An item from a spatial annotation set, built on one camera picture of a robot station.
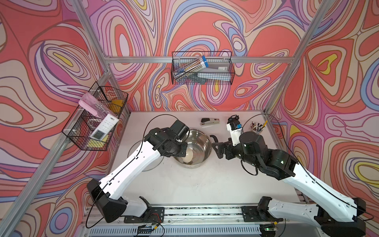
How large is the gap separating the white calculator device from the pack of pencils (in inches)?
15.3

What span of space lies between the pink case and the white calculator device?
0.03m

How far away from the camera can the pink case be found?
0.67m

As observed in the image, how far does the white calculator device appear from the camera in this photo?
691mm

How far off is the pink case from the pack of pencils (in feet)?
1.33

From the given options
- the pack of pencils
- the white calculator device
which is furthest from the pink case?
the pack of pencils

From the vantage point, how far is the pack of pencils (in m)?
0.80
